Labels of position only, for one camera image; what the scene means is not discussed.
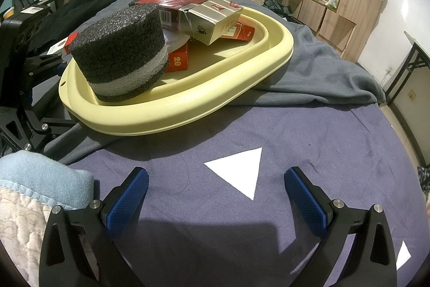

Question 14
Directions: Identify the navy triangle-print bedsheet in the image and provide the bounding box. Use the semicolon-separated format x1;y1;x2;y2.
67;102;427;287

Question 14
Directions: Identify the red silver cigarette carton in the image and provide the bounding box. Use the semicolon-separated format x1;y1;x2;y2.
136;0;244;46

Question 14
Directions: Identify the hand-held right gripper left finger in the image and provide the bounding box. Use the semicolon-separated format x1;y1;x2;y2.
38;167;149;287

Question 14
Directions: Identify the grey blanket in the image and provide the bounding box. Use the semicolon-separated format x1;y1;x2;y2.
44;0;387;165

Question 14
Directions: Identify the black backpack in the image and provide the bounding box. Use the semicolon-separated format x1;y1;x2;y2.
10;0;37;13

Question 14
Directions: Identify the red gold cigarette pack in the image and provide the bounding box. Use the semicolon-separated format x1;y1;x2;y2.
220;21;256;42

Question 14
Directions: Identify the small grey white roll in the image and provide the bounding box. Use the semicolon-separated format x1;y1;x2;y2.
164;30;194;54

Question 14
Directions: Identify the small red cigarette pack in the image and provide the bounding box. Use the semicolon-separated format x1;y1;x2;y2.
167;44;189;73

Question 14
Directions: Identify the red white cigarette pack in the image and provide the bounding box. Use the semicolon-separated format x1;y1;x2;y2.
47;32;80;56

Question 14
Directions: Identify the black cloth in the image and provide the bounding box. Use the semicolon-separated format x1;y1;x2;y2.
34;0;123;39

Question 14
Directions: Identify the light blue blanket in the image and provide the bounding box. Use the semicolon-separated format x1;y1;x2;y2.
0;150;95;210

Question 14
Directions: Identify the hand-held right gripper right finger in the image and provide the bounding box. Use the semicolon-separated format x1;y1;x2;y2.
284;167;399;287

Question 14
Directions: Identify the black foam cylinder grey band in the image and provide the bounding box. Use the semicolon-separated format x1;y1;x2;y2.
70;3;169;103

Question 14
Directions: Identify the black folding table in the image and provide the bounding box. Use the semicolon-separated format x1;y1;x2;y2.
383;31;430;99

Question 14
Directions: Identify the pile of clothes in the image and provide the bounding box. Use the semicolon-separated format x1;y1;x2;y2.
247;0;286;17

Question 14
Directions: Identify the yellow plastic basin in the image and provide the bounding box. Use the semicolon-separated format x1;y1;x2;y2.
58;5;295;136

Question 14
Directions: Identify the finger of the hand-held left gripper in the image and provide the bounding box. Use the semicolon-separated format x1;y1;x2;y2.
0;107;76;155
26;53;68;82

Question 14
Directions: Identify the black open suitcase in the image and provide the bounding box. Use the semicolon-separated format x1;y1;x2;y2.
275;6;304;26

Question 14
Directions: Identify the heap of dark clothes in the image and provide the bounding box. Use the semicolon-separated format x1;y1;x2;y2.
417;166;430;197

